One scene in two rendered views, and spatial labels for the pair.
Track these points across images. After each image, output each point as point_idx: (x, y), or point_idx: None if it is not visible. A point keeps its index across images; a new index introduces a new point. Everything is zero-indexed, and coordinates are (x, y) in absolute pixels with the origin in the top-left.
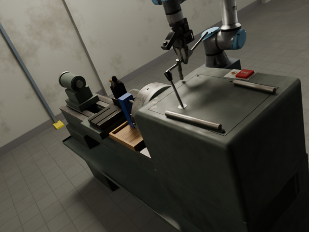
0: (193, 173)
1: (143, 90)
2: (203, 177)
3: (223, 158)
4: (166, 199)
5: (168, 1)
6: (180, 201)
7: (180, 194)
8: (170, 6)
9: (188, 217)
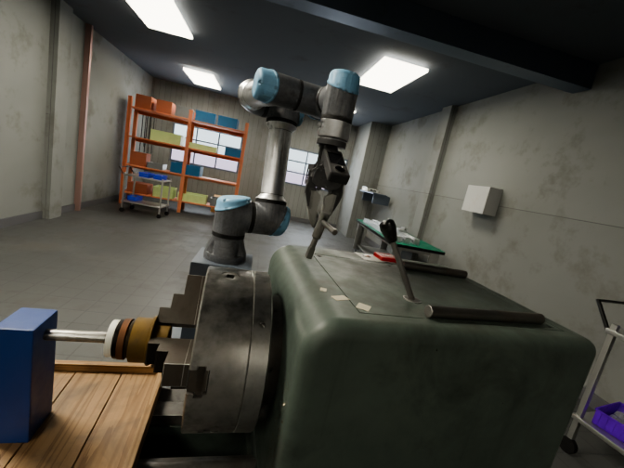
0: (467, 455)
1: (219, 279)
2: (494, 449)
3: (582, 371)
4: None
5: (355, 96)
6: None
7: None
8: (352, 108)
9: None
